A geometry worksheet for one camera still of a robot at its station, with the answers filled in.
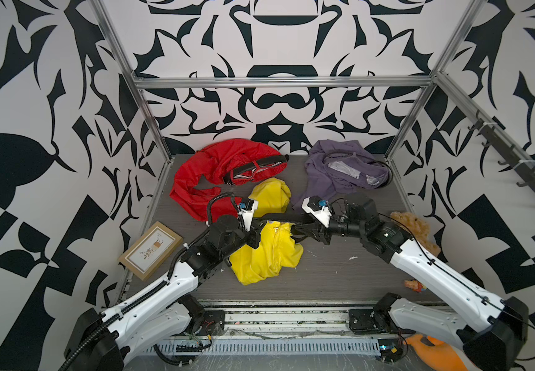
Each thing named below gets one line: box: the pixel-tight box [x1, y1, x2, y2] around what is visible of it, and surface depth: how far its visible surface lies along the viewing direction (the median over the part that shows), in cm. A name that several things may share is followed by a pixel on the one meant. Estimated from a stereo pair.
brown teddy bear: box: [390, 211, 442, 258], surface depth 89 cm
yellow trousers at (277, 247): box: [229, 177, 304, 286], surface depth 79 cm
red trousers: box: [169, 139, 289, 222], surface depth 107 cm
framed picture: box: [119, 221, 184, 281], surface depth 91 cm
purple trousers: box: [292, 139, 392, 208], surface depth 110 cm
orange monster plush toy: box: [403, 333, 468, 371], surface depth 70 cm
